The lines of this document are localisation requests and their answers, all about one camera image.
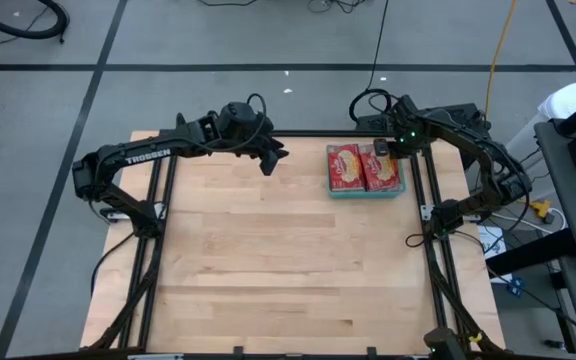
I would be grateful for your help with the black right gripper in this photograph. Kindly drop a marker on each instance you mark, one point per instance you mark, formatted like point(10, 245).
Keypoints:
point(407, 145)

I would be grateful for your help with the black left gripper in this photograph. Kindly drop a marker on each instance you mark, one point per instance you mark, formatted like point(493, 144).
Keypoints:
point(257, 141)

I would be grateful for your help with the red Orville popcorn bag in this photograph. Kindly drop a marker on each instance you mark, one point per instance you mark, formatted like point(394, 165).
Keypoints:
point(380, 172)
point(346, 167)

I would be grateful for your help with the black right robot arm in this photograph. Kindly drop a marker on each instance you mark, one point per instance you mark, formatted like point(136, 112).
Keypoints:
point(508, 185)

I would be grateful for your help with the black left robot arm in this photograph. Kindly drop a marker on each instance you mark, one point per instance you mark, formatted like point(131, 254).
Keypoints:
point(143, 152)

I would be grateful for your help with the teal plastic basket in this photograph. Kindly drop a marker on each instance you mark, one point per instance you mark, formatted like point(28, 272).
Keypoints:
point(365, 194)

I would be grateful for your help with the white paper sheet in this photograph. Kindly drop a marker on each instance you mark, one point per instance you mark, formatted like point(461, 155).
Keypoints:
point(490, 247)

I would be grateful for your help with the yellow plug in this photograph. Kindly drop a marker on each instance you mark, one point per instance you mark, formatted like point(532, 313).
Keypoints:
point(543, 207)

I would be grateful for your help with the white trash bin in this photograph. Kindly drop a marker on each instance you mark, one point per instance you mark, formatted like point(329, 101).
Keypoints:
point(568, 100)

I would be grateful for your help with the dark grey desk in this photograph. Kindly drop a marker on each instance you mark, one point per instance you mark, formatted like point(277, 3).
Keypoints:
point(568, 210)

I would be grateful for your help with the blue clip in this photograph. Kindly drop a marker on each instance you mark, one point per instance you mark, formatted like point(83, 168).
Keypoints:
point(516, 286)

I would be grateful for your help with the black device with green light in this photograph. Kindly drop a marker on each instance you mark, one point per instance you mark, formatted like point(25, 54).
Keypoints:
point(440, 345)

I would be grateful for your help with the small black floor item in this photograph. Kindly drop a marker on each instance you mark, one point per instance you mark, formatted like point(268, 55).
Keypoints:
point(553, 344)

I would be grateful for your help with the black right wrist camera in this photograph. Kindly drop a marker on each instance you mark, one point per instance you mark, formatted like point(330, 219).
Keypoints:
point(382, 147)

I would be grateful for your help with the silver mounting bracket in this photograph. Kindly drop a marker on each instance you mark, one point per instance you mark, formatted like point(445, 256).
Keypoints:
point(426, 212)
point(160, 210)

